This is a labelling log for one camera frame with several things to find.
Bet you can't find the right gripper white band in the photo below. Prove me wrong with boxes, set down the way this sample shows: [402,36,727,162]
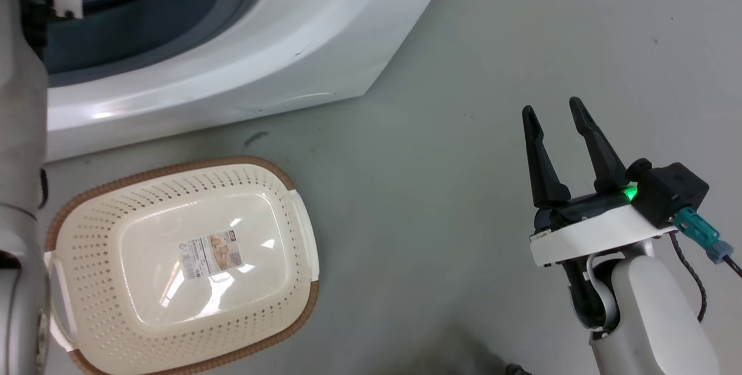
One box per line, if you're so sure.
[521,96,679,268]

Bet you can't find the white front-load washing machine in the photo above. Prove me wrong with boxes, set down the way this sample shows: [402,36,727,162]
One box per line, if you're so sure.
[44,0,462,163]

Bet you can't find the printed basket label sticker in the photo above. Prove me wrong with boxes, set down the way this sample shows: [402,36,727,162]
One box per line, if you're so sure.
[178,231,243,282]

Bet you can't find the cream perforated laundry basket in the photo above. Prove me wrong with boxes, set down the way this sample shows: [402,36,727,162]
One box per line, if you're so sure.
[44,155,321,375]

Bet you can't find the dark grey washer door gasket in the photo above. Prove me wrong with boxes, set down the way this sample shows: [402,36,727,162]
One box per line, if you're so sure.
[44,0,273,88]

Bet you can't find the teal cable connector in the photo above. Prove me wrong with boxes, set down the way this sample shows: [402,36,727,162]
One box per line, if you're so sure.
[672,206,734,264]

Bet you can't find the thin black braided cable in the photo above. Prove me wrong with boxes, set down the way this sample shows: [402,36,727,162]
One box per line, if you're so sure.
[668,231,742,325]

